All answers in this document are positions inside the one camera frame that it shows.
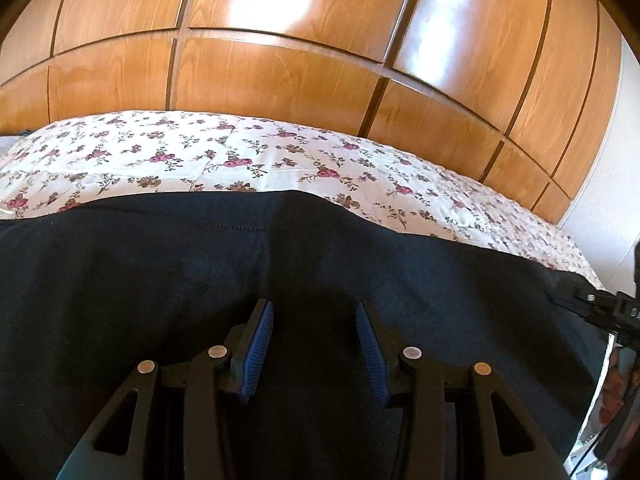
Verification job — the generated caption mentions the floral bedspread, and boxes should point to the floral bedspread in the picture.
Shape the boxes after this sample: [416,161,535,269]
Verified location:
[0,109,608,291]

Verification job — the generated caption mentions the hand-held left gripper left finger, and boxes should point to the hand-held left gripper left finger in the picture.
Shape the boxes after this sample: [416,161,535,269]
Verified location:
[55,297,276,480]

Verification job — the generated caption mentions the black pants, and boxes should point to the black pants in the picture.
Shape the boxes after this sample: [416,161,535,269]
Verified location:
[0,187,613,480]

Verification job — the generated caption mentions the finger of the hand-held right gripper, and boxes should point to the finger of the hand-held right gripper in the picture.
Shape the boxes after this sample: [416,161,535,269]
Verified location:
[555,270,623,332]

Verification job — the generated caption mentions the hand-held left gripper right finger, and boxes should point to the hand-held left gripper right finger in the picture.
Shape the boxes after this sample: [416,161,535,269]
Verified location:
[354,301,571,480]

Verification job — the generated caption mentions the wooden wardrobe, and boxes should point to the wooden wardrobe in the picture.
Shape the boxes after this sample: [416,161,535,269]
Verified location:
[0,0,623,223]

